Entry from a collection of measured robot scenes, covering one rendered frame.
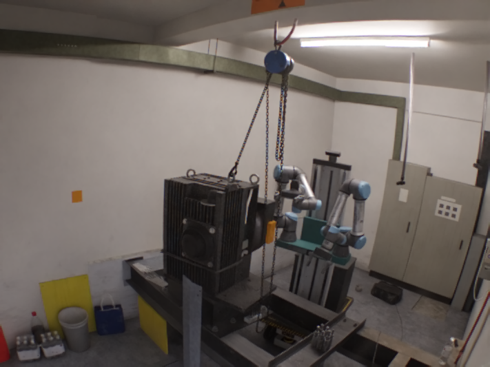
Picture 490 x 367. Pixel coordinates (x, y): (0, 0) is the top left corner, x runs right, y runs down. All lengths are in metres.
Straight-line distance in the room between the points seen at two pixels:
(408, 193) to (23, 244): 4.39
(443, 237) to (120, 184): 3.84
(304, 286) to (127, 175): 1.91
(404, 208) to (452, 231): 0.77
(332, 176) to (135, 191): 1.74
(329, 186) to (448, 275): 2.45
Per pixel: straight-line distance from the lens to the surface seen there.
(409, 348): 2.52
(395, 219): 4.65
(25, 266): 2.93
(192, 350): 2.42
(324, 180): 2.86
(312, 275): 3.11
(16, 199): 2.73
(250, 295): 2.31
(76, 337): 3.03
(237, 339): 2.27
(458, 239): 4.47
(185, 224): 2.22
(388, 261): 4.82
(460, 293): 4.69
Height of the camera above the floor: 2.07
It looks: 13 degrees down
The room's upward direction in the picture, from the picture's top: 5 degrees clockwise
